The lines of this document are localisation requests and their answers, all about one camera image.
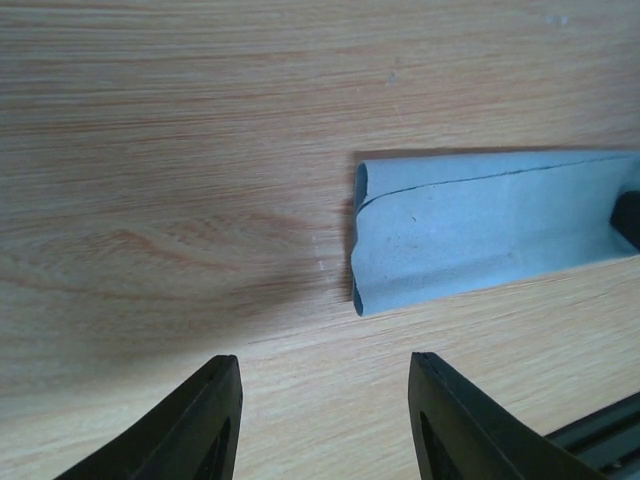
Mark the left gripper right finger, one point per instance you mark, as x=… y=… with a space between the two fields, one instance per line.
x=459 y=432

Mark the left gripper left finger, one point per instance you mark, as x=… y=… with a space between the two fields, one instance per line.
x=191 y=434

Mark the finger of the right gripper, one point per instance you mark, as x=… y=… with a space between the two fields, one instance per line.
x=625 y=218

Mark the blue cleaning cloth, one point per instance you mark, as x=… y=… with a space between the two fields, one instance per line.
x=430 y=227

